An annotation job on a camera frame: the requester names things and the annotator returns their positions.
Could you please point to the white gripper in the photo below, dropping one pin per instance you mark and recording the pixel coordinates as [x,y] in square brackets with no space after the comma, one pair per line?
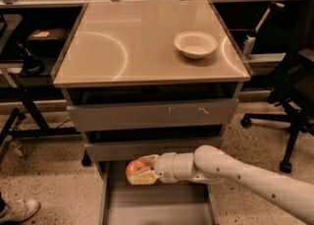
[166,167]

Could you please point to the red apple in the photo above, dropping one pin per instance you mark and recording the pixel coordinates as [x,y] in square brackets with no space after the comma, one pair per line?
[135,167]

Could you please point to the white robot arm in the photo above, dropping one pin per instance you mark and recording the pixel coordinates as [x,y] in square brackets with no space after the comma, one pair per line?
[210,165]

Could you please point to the grey middle drawer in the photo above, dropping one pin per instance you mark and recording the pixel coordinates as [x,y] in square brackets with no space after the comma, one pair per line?
[129,150]

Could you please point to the grey open bottom drawer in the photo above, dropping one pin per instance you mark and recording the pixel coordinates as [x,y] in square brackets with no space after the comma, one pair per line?
[177,204]

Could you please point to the grey top drawer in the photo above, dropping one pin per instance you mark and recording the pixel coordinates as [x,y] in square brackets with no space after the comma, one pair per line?
[147,115]

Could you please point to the grey drawer cabinet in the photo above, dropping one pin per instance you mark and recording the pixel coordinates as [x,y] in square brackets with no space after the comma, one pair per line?
[124,52]

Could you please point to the white paper bowl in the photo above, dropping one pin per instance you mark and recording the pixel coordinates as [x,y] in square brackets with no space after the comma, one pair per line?
[195,44]

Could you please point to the white sneaker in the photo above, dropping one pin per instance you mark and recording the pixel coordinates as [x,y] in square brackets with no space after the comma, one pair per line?
[19,210]

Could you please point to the black office chair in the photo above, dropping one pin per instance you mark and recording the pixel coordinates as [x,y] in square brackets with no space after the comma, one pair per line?
[292,82]

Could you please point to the black box on shelf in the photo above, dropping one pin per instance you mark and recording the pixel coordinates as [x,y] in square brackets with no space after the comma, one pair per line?
[47,42]

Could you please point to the black desk frame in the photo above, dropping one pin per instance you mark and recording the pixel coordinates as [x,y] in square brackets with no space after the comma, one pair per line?
[43,130]

